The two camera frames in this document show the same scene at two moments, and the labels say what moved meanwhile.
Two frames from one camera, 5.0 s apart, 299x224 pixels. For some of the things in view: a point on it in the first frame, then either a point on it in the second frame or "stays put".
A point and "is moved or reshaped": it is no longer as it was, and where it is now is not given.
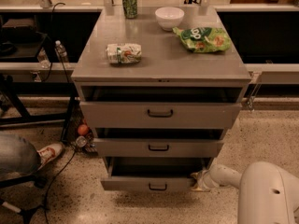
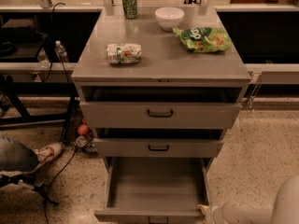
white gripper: x=206 y=179 -> x=216 y=213
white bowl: x=169 y=18 stays put
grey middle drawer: x=155 y=147 stays put
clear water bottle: x=62 y=51 stays put
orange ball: x=82 y=130 stays put
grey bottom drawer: x=151 y=174 is moved or reshaped
